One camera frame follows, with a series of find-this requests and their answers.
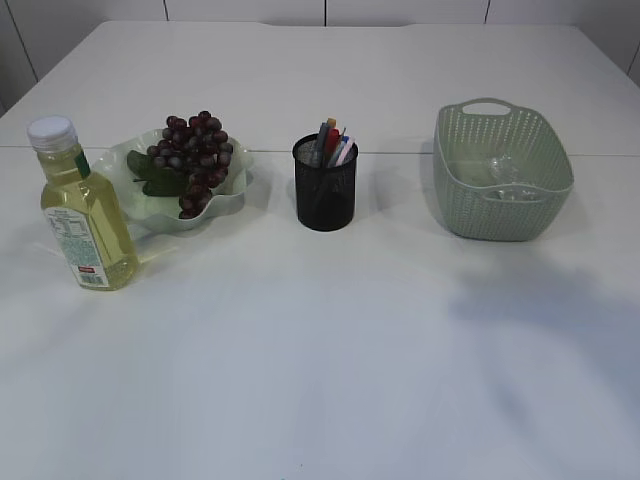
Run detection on green wavy glass plate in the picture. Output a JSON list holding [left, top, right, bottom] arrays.
[[92, 129, 252, 234]]

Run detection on clear plastic sheet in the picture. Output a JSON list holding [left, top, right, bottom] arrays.
[[485, 154, 542, 202]]

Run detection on black mesh pen holder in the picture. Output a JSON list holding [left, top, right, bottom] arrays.
[[292, 134, 359, 232]]

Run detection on blue capped scissors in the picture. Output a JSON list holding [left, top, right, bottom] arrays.
[[332, 135, 350, 161]]

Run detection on purple artificial grape bunch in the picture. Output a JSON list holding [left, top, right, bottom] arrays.
[[126, 110, 234, 220]]

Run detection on yellow tea bottle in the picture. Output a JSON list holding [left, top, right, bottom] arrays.
[[27, 115, 139, 291]]

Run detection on red glitter pen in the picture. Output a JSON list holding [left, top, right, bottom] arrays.
[[323, 128, 341, 168]]

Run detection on green plastic woven basket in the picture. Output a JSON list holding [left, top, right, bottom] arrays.
[[433, 98, 574, 242]]

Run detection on pink scissors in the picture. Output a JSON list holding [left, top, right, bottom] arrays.
[[336, 138, 354, 167]]

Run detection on silver glitter pen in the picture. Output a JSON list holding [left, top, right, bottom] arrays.
[[308, 121, 331, 168]]

